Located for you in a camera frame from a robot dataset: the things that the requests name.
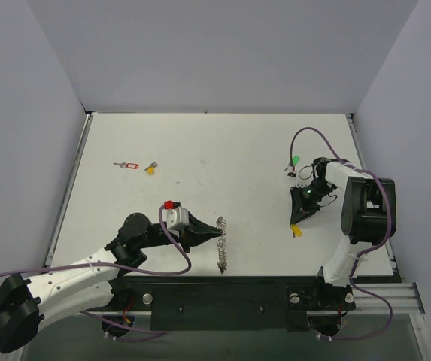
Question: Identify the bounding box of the yellow tag key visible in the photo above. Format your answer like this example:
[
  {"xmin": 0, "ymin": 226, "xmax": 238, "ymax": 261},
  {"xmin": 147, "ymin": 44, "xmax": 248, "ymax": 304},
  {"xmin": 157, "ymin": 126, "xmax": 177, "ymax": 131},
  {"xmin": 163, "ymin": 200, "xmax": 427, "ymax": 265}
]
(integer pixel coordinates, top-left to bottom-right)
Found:
[{"xmin": 290, "ymin": 223, "xmax": 302, "ymax": 238}]

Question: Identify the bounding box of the silver spiked keyring disc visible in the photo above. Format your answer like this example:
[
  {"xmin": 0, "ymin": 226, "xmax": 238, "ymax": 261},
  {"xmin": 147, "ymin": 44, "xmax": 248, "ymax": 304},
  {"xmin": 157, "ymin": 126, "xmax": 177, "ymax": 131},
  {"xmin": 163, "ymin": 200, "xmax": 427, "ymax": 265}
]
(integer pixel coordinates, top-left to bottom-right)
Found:
[{"xmin": 216, "ymin": 216, "xmax": 228, "ymax": 275}]

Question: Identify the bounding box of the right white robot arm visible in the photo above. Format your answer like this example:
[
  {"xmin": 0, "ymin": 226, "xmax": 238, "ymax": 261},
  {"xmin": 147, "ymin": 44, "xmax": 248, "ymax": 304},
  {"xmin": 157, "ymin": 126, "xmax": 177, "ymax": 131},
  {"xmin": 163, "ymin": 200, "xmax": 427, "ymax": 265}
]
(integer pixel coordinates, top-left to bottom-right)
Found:
[{"xmin": 290, "ymin": 157, "xmax": 396, "ymax": 308}]

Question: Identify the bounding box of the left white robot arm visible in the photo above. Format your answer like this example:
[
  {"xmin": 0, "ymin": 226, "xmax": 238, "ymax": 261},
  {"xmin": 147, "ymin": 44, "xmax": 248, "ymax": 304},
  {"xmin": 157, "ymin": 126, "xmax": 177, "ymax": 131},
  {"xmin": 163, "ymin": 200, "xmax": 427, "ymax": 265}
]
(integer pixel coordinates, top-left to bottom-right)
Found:
[{"xmin": 0, "ymin": 207, "xmax": 223, "ymax": 353}]

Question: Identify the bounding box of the yellow capped key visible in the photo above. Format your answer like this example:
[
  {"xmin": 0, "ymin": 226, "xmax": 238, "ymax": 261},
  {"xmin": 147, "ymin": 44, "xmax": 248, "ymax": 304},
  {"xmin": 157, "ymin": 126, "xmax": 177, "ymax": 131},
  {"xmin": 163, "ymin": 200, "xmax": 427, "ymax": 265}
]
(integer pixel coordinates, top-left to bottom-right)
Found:
[{"xmin": 144, "ymin": 162, "xmax": 158, "ymax": 175}]

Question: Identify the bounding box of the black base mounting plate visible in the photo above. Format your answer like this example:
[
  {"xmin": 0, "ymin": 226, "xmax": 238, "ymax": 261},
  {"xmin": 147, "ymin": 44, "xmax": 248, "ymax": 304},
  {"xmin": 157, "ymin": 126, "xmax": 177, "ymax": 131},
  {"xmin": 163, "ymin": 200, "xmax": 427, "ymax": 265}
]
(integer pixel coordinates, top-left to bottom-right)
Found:
[{"xmin": 104, "ymin": 278, "xmax": 342, "ymax": 331}]

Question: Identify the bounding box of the red tag key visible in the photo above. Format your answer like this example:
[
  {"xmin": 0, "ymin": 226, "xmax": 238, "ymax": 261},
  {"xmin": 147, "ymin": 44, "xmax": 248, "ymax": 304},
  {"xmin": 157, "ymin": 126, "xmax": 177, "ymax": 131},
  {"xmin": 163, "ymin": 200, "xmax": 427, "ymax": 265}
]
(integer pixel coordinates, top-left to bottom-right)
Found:
[{"xmin": 113, "ymin": 162, "xmax": 139, "ymax": 170}]

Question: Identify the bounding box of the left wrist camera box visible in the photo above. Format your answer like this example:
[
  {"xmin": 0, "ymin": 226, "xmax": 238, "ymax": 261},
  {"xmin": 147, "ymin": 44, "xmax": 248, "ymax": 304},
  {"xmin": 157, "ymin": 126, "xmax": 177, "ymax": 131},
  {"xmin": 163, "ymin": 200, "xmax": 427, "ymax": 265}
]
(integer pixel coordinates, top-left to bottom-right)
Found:
[{"xmin": 163, "ymin": 201, "xmax": 189, "ymax": 232}]

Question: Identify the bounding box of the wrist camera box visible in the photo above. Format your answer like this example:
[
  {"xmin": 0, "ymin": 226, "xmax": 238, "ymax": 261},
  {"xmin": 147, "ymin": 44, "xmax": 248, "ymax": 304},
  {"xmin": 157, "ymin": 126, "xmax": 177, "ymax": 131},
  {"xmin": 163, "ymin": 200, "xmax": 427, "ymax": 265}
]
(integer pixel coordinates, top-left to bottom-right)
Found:
[
  {"xmin": 163, "ymin": 201, "xmax": 189, "ymax": 232},
  {"xmin": 284, "ymin": 162, "xmax": 297, "ymax": 177}
]

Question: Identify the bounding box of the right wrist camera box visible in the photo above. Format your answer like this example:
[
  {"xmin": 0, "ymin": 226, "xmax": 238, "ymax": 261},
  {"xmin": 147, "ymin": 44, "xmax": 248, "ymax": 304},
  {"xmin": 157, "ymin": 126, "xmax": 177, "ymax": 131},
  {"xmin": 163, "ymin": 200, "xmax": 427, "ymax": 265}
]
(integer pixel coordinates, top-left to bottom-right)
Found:
[{"xmin": 284, "ymin": 162, "xmax": 297, "ymax": 177}]

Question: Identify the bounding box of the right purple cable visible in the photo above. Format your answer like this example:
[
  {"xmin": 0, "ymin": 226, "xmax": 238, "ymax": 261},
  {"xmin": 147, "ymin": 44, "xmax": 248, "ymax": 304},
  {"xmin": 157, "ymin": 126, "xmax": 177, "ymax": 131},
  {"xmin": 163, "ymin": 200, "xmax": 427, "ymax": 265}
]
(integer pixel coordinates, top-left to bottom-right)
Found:
[{"xmin": 289, "ymin": 127, "xmax": 395, "ymax": 341}]

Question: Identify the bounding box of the purple cable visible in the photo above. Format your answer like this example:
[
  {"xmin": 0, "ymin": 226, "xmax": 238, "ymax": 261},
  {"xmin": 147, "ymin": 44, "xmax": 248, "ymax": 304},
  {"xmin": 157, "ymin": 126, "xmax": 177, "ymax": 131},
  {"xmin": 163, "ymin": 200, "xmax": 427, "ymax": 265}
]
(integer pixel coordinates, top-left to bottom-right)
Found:
[
  {"xmin": 0, "ymin": 206, "xmax": 193, "ymax": 343},
  {"xmin": 289, "ymin": 127, "xmax": 395, "ymax": 341}
]

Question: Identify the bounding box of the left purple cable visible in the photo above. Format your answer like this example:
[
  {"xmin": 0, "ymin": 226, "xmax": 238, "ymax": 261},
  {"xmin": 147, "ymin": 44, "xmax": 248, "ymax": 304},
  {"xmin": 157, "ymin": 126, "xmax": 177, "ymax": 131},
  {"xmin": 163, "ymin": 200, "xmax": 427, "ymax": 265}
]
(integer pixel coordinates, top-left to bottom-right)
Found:
[{"xmin": 0, "ymin": 206, "xmax": 193, "ymax": 343}]

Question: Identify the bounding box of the aluminium frame rail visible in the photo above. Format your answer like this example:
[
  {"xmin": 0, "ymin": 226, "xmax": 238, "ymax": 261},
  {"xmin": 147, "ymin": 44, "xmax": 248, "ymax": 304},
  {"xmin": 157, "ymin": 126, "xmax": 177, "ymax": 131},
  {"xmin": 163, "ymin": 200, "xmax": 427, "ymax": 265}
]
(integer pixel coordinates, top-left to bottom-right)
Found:
[{"xmin": 21, "ymin": 281, "xmax": 425, "ymax": 317}]

